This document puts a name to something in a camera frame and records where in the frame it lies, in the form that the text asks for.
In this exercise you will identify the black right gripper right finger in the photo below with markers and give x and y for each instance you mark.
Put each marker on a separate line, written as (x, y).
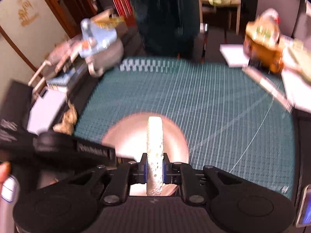
(190, 182)

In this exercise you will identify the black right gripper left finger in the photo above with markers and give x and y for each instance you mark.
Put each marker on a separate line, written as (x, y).
(120, 180)

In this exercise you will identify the white bowl red rim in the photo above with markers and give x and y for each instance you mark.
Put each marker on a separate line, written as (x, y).
(129, 138)

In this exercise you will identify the beige oval sponge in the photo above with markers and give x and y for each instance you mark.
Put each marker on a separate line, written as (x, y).
(154, 156)

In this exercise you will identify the person left hand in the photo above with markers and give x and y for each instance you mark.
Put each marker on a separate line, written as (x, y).
(9, 196)

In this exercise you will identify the crumpled brown paper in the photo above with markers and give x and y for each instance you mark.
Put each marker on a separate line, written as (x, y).
(69, 119)

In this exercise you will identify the green cutting mat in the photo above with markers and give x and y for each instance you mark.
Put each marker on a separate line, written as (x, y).
(229, 121)

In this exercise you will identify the blue hat white teapot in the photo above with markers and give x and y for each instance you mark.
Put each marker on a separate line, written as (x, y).
(102, 49)

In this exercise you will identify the white pen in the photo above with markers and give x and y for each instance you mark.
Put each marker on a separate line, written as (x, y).
(268, 86)

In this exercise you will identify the smartphone with lit screen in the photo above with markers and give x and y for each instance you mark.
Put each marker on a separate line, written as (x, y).
(303, 216)

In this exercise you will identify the white card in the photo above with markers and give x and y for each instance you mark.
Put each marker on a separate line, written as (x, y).
(234, 55)

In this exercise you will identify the white paper stack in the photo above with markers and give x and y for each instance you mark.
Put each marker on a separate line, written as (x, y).
(297, 91)

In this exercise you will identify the orange pig teapot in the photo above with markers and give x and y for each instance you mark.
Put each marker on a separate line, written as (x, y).
(262, 40)

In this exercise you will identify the red box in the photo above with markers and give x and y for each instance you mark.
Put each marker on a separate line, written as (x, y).
(124, 10)

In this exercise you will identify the pale green container lid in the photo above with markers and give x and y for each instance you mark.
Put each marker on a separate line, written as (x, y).
(295, 58)

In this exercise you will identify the wooden stool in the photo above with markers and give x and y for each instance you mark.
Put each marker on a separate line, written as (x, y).
(232, 4)

